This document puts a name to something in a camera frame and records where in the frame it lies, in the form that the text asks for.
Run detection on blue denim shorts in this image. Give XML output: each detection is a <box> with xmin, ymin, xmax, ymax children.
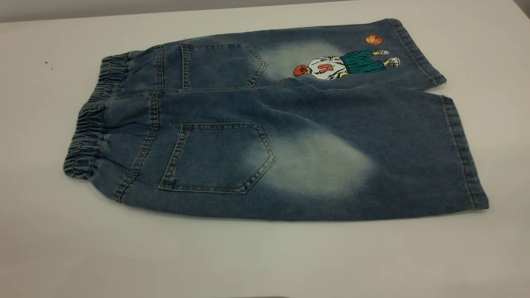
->
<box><xmin>63</xmin><ymin>18</ymin><xmax>490</xmax><ymax>222</ymax></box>

